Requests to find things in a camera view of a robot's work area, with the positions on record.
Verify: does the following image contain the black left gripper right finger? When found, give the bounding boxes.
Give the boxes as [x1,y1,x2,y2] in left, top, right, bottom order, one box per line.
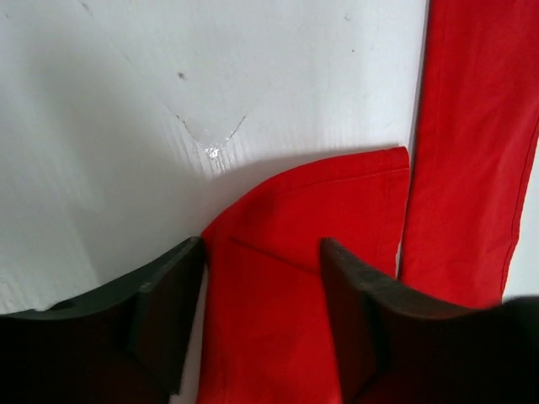
[319,238,538,403]

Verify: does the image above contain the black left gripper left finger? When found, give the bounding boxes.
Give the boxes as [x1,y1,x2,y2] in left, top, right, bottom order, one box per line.
[1,237,205,403]

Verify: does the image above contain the red trousers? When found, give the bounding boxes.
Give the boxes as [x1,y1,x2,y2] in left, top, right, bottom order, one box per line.
[197,1,538,403]

